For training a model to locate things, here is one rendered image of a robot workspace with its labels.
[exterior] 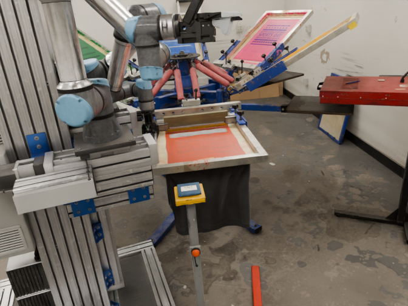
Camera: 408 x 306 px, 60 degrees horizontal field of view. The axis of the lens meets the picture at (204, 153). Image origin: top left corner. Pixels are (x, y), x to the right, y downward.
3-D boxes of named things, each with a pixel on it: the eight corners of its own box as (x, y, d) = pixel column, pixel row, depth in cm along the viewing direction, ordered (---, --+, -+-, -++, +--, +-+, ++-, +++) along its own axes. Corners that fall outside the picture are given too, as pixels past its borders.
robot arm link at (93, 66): (73, 88, 178) (67, 62, 173) (95, 83, 188) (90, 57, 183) (88, 91, 171) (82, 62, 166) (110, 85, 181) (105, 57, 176)
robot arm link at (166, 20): (164, 15, 111) (158, 13, 103) (178, 14, 110) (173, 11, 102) (166, 40, 113) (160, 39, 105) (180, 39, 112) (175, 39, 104)
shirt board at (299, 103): (354, 107, 274) (354, 97, 271) (352, 124, 241) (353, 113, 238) (197, 101, 325) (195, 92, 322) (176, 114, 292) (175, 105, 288)
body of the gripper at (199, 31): (218, 41, 111) (180, 44, 112) (216, 12, 109) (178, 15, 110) (215, 40, 104) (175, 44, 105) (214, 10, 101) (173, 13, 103)
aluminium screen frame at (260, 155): (268, 161, 175) (268, 154, 173) (150, 176, 170) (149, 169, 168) (235, 116, 247) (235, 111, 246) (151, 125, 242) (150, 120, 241)
